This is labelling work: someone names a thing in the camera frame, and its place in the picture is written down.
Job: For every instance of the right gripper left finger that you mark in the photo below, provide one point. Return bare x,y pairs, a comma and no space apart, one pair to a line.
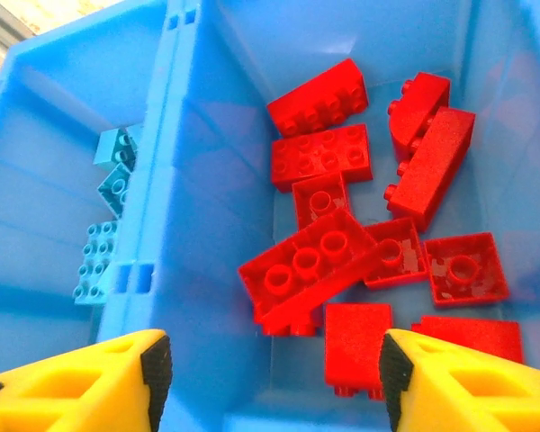
72,391

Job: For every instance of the long blue lego brick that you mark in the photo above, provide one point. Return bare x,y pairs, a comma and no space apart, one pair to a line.
94,263

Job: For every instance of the blue plastic storage bin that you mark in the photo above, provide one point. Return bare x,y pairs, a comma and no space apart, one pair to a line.
40,135
216,180

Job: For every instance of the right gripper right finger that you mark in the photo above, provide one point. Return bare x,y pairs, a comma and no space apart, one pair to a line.
477,396

